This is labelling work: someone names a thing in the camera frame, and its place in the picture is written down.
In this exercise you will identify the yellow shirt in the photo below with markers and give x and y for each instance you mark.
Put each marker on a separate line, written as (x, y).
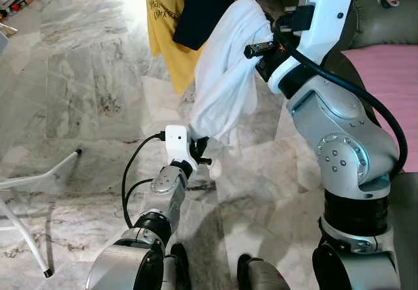
(163, 29)

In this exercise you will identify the pink mat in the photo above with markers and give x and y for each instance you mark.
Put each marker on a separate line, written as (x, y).
(385, 100)

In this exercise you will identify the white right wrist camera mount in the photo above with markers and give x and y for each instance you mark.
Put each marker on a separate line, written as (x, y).
(330, 16)

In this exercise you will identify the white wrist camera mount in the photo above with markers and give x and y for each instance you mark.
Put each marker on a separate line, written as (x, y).
(176, 143)
(330, 16)

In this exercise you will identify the white garment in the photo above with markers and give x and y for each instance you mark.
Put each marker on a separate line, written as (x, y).
(225, 74)

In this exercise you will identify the grey green leather sofa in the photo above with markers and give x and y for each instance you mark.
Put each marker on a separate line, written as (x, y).
(379, 16)

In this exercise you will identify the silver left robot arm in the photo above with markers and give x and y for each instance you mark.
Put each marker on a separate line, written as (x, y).
(157, 198)

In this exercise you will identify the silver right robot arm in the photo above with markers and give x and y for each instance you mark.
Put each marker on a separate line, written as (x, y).
(339, 140)

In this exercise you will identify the dark navy garment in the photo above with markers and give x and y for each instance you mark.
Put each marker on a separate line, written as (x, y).
(206, 9)

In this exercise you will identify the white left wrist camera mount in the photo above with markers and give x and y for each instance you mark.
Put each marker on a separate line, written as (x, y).
(176, 143)

